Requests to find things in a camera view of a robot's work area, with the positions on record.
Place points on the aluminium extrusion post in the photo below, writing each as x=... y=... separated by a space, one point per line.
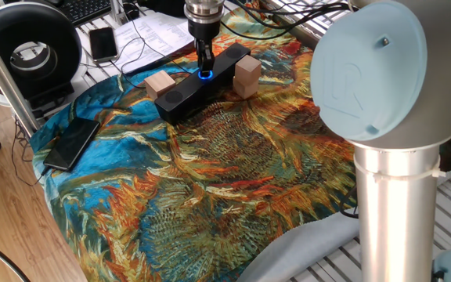
x=117 y=11

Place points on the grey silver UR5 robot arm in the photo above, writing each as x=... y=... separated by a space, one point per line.
x=366 y=70

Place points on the silver metal pole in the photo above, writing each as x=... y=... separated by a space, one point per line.
x=2 y=74

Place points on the black object behind papers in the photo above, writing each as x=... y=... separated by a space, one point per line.
x=163 y=6

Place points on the sunflower painting tablecloth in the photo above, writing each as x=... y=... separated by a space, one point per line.
x=190 y=188

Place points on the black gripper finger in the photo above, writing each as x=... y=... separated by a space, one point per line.
x=209 y=58
x=200 y=55

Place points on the printed paper sheets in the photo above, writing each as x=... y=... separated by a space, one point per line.
x=159 y=31

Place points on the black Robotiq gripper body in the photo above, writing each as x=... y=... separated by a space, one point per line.
x=204 y=30

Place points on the black keyboard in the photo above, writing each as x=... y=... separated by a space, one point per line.
x=86 y=9

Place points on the black soundbar speaker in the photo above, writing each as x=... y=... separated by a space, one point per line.
x=186 y=98

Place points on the wooden cube block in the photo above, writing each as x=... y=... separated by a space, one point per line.
x=247 y=69
x=244 y=91
x=159 y=84

